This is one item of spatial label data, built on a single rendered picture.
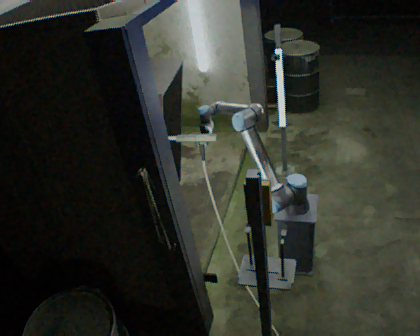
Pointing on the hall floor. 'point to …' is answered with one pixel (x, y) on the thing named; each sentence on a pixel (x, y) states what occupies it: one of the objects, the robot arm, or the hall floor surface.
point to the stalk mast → (259, 246)
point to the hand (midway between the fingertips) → (200, 142)
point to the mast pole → (281, 127)
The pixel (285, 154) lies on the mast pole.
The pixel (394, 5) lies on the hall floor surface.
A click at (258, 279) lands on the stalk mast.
